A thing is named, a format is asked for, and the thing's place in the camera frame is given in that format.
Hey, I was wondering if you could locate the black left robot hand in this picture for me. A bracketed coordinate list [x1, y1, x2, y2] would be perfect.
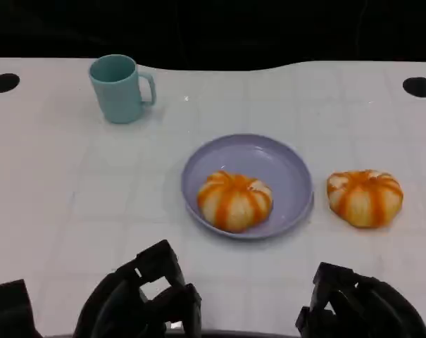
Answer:
[73, 239, 203, 338]

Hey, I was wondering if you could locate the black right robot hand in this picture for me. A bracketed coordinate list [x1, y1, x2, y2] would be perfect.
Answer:
[295, 262, 426, 338]

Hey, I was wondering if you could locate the orange and white bread roll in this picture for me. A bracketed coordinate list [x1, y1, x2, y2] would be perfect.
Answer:
[197, 170, 274, 232]
[327, 169, 404, 229]

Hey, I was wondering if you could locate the lilac plate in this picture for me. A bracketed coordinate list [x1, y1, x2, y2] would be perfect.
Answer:
[180, 133, 315, 240]

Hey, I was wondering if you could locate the pale green mug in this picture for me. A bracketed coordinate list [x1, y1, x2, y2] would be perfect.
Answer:
[88, 54, 157, 125]

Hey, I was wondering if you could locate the black table grommet hole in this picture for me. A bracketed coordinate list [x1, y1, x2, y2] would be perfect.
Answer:
[402, 76, 426, 98]
[0, 73, 21, 94]

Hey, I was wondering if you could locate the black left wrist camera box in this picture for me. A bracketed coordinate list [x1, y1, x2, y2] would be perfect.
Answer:
[0, 280, 41, 338]

